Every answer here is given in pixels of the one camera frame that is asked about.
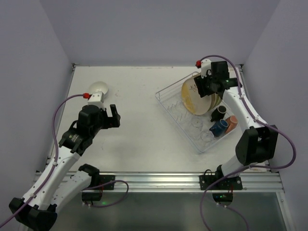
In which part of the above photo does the cream plate green patch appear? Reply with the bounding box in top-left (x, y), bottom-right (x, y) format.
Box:
top-left (208, 94), bottom-right (216, 111)

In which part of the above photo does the cream plate yellow patch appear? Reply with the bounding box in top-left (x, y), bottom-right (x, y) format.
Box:
top-left (181, 77), bottom-right (211, 116)

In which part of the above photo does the white ceramic bowl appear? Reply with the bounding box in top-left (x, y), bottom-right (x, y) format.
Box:
top-left (88, 81), bottom-right (109, 95)

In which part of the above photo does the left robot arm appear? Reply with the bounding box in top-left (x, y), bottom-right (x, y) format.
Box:
top-left (9, 104), bottom-right (120, 231)

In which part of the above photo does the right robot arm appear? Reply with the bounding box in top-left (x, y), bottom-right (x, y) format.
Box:
top-left (194, 58), bottom-right (278, 189)

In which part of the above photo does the cream plate orange patch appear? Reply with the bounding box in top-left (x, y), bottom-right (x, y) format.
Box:
top-left (216, 94), bottom-right (222, 106)

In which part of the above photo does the black mug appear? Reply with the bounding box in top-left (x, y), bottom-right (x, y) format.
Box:
top-left (210, 105), bottom-right (227, 122)

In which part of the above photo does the clear glass far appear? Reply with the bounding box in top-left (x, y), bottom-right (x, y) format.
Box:
top-left (190, 117), bottom-right (204, 131)

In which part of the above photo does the clear glass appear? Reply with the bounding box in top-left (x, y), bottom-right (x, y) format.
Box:
top-left (190, 117), bottom-right (204, 131)
top-left (200, 131), bottom-right (215, 145)

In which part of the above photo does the blue mug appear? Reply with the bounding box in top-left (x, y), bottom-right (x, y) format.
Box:
top-left (209, 119), bottom-right (229, 137)

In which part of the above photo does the pink mug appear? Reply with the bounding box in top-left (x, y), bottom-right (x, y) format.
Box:
top-left (225, 115), bottom-right (238, 134)

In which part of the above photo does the clear glass near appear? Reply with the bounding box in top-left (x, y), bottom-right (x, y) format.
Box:
top-left (200, 131), bottom-right (215, 145)

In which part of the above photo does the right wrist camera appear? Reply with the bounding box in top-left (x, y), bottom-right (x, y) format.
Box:
top-left (200, 59), bottom-right (211, 77)

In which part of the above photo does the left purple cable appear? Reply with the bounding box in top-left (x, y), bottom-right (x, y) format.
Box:
top-left (0, 92), bottom-right (129, 231)

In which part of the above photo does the white wire dish rack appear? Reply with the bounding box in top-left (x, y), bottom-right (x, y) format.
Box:
top-left (155, 72), bottom-right (240, 153)

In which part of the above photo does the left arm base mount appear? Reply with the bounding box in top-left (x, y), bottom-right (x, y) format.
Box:
top-left (81, 175), bottom-right (116, 205)

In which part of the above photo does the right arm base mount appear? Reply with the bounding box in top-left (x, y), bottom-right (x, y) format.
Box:
top-left (199, 169), bottom-right (243, 206)

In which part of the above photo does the aluminium mounting rail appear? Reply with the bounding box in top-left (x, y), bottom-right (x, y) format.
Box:
top-left (30, 171), bottom-right (284, 193)

